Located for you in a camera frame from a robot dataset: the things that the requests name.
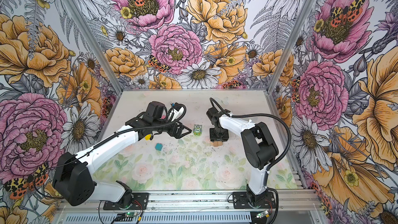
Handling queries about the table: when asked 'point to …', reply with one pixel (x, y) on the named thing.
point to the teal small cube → (158, 146)
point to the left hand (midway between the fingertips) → (184, 131)
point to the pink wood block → (163, 116)
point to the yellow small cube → (147, 137)
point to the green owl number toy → (197, 129)
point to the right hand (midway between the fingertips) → (218, 144)
